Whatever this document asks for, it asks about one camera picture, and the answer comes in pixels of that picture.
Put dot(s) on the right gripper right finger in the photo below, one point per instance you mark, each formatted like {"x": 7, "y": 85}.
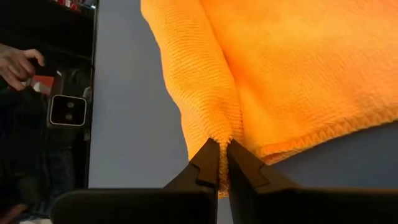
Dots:
{"x": 295, "y": 208}

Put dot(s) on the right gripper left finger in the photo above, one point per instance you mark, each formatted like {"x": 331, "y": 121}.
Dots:
{"x": 155, "y": 205}

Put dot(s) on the orange microfibre towel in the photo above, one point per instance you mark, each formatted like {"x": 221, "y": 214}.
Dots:
{"x": 295, "y": 77}

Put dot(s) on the grey-blue table mat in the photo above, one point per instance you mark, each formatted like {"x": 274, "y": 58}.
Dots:
{"x": 130, "y": 124}

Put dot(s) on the person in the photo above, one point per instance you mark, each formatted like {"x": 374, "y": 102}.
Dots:
{"x": 25, "y": 140}

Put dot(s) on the red and white box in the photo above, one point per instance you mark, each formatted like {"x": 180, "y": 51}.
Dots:
{"x": 43, "y": 84}

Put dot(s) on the person's hand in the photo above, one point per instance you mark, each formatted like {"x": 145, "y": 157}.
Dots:
{"x": 15, "y": 67}

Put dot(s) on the table-level camera box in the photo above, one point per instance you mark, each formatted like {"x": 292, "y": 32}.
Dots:
{"x": 66, "y": 110}

